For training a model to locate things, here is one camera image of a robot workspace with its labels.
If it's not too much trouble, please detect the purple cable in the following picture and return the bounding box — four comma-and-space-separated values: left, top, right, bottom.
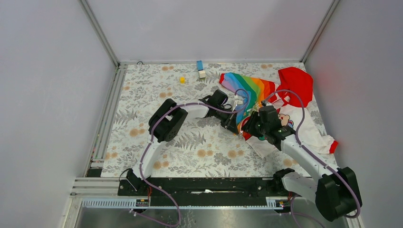
261, 89, 362, 228
129, 88, 250, 228

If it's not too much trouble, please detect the blue and silver block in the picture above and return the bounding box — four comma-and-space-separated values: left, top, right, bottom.
196, 60, 206, 79

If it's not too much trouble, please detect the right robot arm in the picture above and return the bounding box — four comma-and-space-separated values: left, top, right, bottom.
241, 105, 362, 221

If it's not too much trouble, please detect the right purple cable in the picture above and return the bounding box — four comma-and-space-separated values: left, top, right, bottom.
261, 89, 362, 228

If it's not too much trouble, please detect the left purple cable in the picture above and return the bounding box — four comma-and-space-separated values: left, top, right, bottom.
129, 88, 250, 228

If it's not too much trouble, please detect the aluminium frame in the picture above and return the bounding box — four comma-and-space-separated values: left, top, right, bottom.
63, 0, 366, 228

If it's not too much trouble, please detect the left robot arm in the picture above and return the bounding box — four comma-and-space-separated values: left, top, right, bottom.
126, 89, 248, 195

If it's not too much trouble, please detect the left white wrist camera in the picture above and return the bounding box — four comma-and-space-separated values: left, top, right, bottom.
233, 98, 245, 110

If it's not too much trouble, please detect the rainbow kids jacket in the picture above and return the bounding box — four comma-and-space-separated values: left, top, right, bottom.
220, 67, 338, 154

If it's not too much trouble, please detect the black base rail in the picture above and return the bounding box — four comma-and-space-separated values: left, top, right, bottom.
117, 177, 295, 208

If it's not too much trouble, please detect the floral table cloth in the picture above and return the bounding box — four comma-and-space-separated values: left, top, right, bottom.
101, 63, 307, 178

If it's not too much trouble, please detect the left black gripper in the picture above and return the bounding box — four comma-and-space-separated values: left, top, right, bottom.
213, 105, 238, 135

